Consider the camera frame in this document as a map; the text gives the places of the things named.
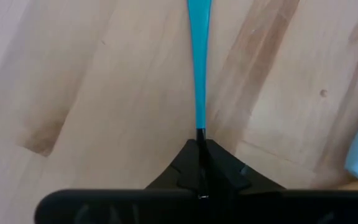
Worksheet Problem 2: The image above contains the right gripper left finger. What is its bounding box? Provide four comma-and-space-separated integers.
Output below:
144, 138, 203, 191

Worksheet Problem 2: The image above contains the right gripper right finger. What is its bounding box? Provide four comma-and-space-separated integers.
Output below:
204, 138, 287, 192

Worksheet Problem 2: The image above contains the teal handled spoon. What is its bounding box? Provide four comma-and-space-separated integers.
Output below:
186, 0, 213, 139

